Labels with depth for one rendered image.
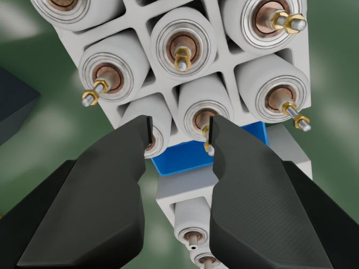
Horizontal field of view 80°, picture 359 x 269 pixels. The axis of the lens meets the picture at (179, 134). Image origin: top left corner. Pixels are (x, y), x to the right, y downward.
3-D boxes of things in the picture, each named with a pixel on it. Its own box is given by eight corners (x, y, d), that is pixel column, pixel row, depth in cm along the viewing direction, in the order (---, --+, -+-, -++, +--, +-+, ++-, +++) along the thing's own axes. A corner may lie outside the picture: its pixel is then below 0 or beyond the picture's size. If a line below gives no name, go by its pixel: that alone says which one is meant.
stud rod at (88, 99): (110, 82, 31) (91, 105, 25) (104, 85, 32) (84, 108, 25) (106, 77, 31) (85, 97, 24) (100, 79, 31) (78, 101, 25)
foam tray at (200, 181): (198, 225, 92) (201, 270, 76) (161, 158, 72) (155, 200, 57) (295, 204, 83) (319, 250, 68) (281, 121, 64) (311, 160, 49)
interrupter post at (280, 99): (287, 103, 34) (296, 112, 31) (271, 106, 35) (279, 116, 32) (287, 89, 33) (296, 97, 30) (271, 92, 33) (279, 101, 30)
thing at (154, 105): (179, 88, 52) (177, 126, 37) (166, 121, 57) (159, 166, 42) (140, 74, 50) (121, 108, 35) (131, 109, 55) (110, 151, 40)
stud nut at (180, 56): (193, 67, 24) (193, 69, 24) (179, 73, 25) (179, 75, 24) (186, 50, 23) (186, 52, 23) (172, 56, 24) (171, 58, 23)
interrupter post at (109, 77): (120, 81, 33) (114, 89, 30) (107, 87, 33) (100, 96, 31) (110, 66, 32) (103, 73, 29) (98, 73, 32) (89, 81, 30)
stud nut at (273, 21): (288, 22, 25) (291, 23, 24) (275, 32, 26) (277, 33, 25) (282, 7, 24) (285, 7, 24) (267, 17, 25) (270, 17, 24)
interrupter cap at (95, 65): (143, 89, 33) (142, 91, 33) (103, 108, 35) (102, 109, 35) (115, 41, 30) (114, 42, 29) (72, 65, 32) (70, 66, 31)
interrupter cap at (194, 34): (220, 55, 30) (221, 56, 30) (177, 85, 33) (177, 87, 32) (189, 5, 27) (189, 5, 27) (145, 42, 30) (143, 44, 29)
